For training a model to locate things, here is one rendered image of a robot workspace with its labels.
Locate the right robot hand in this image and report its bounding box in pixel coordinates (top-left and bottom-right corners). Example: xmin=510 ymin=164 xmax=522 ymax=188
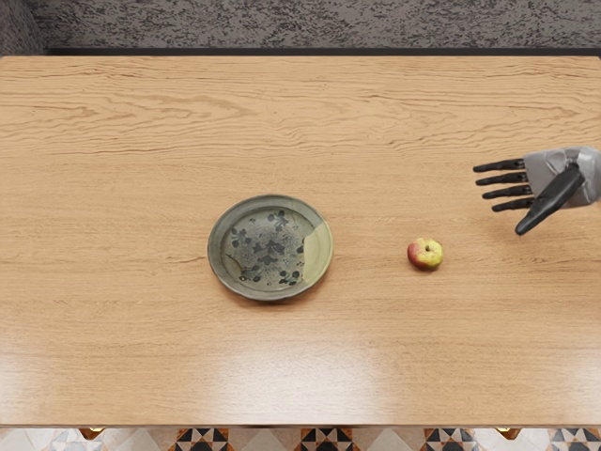
xmin=472 ymin=146 xmax=601 ymax=237

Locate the grey-green patterned ceramic plate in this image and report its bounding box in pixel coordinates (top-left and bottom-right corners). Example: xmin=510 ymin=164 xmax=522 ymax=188
xmin=207 ymin=194 xmax=334 ymax=302

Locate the small red-yellow apple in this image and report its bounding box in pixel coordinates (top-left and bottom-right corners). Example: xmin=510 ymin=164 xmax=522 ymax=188
xmin=407 ymin=237 xmax=444 ymax=272

